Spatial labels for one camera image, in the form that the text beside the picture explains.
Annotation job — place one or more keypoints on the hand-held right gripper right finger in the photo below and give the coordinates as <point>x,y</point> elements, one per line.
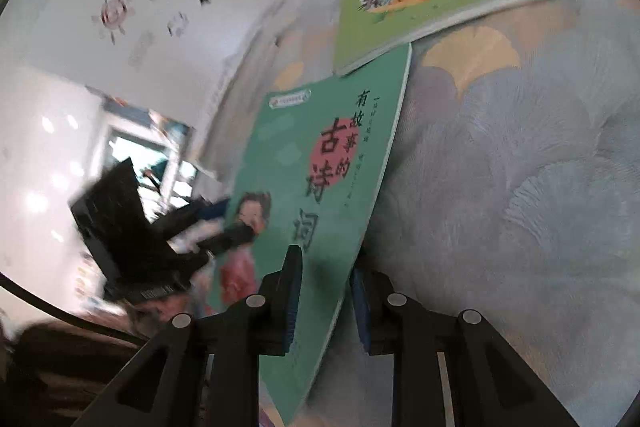
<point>359,312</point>

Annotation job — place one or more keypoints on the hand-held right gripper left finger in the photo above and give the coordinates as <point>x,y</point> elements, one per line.
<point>294,297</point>

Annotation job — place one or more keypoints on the teal green book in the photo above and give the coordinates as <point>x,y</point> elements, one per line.
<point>300,142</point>

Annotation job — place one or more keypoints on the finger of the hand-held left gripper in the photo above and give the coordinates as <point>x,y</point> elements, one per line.
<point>230,237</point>
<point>200,212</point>

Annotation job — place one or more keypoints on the large green illustrated book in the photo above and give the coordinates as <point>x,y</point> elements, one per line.
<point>360,42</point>

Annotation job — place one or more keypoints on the leaf patterned tablecloth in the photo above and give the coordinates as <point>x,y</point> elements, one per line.
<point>500,157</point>

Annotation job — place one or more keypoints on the dark brown garment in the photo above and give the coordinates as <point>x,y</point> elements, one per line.
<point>60,377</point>

